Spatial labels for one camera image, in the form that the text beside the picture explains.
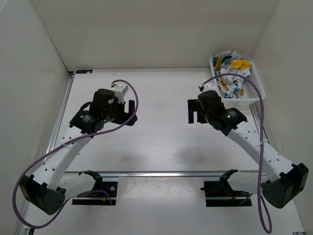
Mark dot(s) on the black corner label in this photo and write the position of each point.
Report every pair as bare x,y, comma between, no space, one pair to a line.
83,71

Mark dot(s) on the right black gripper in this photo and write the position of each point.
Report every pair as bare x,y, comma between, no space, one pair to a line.
193,105

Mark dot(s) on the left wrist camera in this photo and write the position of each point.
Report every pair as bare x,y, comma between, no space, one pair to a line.
120,89

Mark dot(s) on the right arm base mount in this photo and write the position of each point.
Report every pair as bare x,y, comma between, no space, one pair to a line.
221,194

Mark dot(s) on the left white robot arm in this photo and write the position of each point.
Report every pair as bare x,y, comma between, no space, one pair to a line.
44,188

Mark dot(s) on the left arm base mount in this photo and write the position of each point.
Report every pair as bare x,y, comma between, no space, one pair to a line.
103,192

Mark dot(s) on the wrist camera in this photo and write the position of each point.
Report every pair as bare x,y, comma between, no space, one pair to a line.
120,89
207,87

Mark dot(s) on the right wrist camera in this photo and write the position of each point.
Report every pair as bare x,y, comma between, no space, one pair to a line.
207,87

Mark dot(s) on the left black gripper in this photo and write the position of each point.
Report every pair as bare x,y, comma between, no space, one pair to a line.
131,111

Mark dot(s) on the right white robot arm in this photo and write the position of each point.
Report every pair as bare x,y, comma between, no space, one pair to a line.
283,181

